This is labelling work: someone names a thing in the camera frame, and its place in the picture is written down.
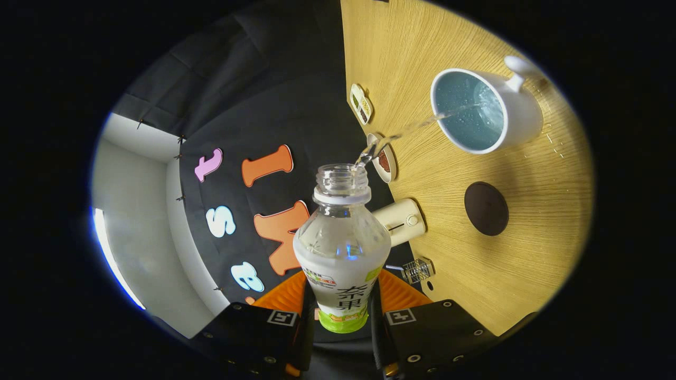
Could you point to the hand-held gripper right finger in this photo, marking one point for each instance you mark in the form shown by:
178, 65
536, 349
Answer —
377, 332

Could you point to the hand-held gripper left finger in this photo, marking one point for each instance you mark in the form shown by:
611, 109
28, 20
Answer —
308, 327

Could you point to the clear juice bottle white label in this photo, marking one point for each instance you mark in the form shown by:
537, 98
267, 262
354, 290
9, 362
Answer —
340, 274

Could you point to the dark brown round coaster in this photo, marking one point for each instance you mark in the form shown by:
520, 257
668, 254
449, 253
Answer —
486, 208

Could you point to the clear poured juice stream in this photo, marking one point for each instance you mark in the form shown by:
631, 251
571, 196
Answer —
369, 150

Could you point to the white cup blue inside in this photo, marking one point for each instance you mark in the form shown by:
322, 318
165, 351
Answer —
520, 121

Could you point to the striped straw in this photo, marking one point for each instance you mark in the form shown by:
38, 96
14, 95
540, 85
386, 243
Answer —
394, 267

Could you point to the wooden table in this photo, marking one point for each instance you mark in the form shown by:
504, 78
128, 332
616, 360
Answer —
449, 264

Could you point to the cream white toaster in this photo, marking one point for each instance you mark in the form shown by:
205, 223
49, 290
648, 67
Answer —
398, 221

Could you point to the white plate with brown food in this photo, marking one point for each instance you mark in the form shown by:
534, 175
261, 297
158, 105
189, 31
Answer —
388, 158

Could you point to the black backdrop cloth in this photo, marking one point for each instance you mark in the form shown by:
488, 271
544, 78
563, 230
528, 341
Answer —
296, 105

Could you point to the divided white dish with grains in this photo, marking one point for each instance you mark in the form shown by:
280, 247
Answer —
361, 104

